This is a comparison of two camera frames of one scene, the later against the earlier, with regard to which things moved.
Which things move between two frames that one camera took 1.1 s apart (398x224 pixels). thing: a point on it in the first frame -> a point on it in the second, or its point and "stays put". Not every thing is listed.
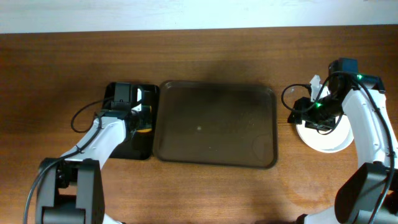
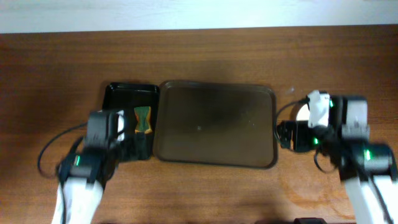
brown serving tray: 221,124 stays put
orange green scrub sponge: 145,119 stays put
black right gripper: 311,114 -> 292,135
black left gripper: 137,123 -> 137,147
